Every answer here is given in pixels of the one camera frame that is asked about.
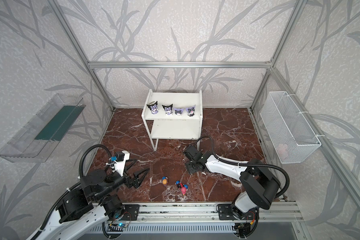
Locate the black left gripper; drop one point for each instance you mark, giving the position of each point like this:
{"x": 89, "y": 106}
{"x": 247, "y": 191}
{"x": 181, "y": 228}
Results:
{"x": 129, "y": 180}

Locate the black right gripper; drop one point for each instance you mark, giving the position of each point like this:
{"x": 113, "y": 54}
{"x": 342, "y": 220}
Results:
{"x": 192, "y": 162}

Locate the pink red blue toy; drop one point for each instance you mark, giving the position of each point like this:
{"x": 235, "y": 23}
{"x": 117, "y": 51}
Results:
{"x": 183, "y": 188}

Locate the purple hat figure toy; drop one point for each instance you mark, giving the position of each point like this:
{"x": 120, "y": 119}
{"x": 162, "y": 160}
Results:
{"x": 191, "y": 111}

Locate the purple winged figure toy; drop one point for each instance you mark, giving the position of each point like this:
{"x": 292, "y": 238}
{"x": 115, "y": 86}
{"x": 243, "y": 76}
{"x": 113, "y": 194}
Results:
{"x": 178, "y": 111}

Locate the black purple figure toy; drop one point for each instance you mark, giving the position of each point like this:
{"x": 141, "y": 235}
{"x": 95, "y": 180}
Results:
{"x": 168, "y": 109}
{"x": 153, "y": 107}

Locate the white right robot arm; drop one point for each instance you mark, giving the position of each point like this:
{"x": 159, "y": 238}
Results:
{"x": 262, "y": 183}

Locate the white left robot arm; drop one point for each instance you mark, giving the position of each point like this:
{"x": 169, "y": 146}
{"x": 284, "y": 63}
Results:
{"x": 91, "y": 201}

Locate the white two-tier shelf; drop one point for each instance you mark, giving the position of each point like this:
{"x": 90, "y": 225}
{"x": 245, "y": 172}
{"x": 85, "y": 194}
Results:
{"x": 163, "y": 127}

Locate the red black blue toy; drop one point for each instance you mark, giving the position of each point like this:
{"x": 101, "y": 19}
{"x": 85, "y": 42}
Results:
{"x": 178, "y": 184}

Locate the orange blue round toy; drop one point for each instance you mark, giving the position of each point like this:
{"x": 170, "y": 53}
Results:
{"x": 164, "y": 180}

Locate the pink toy in basket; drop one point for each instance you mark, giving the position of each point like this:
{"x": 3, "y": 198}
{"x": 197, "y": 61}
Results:
{"x": 282, "y": 150}

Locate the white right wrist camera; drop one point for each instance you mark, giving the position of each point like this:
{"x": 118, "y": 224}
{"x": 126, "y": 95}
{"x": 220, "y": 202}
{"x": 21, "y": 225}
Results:
{"x": 192, "y": 153}

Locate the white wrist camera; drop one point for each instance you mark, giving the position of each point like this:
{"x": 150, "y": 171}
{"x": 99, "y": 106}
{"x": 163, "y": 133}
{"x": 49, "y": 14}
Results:
{"x": 192, "y": 153}
{"x": 118, "y": 162}

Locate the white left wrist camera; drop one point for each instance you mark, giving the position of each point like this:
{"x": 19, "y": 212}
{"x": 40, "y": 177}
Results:
{"x": 118, "y": 162}

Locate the white wire mesh basket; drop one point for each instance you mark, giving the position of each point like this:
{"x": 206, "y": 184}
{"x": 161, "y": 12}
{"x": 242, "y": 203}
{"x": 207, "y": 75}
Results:
{"x": 287, "y": 124}

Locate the clear plastic wall bin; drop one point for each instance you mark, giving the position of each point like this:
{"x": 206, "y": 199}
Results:
{"x": 35, "y": 142}

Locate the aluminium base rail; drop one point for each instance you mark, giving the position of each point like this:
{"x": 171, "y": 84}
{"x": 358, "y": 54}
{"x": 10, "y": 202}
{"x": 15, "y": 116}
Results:
{"x": 208, "y": 212}

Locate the aluminium frame horizontal bar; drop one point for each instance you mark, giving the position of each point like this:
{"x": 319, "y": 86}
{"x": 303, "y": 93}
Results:
{"x": 187, "y": 65}

